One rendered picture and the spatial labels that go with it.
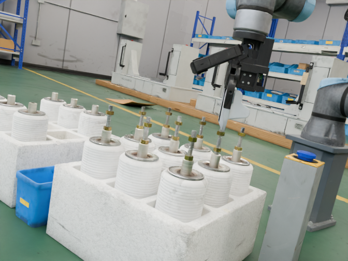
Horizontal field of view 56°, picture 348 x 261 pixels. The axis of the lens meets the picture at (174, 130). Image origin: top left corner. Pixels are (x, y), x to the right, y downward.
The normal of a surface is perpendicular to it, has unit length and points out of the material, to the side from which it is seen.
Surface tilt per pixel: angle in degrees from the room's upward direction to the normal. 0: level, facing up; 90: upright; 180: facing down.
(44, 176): 88
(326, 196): 90
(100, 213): 90
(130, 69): 90
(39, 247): 0
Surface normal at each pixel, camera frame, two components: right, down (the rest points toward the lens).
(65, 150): 0.80, 0.25
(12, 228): 0.18, -0.97
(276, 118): -0.77, -0.04
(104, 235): -0.57, 0.04
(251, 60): -0.07, 0.16
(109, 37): 0.60, 0.25
